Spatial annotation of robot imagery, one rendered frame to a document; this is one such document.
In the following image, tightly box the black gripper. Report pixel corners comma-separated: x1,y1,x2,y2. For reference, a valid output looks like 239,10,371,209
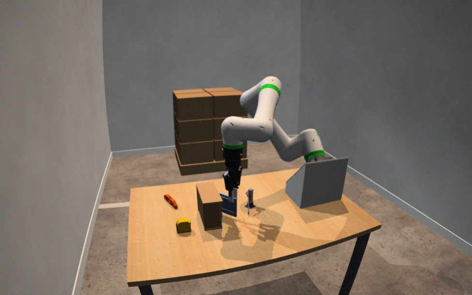
222,159,243,203

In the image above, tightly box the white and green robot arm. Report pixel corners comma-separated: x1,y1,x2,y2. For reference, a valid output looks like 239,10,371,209
221,76,332,163

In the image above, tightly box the yellow tape measure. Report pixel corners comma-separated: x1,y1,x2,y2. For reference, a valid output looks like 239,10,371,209
176,218,191,234

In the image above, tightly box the orange torpedo level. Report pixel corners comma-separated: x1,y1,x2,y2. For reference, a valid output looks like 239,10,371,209
164,194,178,209

